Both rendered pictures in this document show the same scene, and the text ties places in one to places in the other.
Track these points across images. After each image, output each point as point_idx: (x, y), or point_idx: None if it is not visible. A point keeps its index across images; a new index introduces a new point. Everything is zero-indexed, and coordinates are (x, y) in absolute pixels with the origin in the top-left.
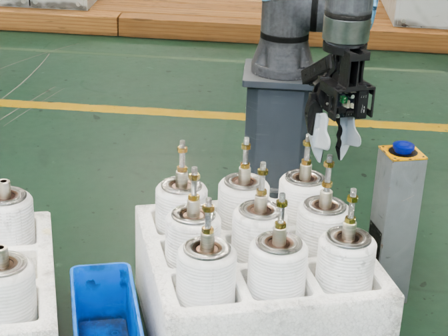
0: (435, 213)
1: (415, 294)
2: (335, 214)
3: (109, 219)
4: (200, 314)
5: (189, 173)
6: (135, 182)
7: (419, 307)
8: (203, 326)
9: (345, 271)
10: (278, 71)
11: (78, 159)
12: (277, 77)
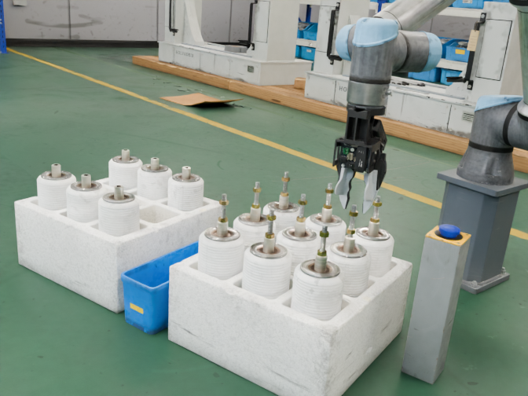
0: None
1: (452, 384)
2: (342, 255)
3: None
4: (188, 273)
5: (408, 244)
6: None
7: (440, 393)
8: (188, 283)
9: (298, 291)
10: (467, 172)
11: None
12: (466, 176)
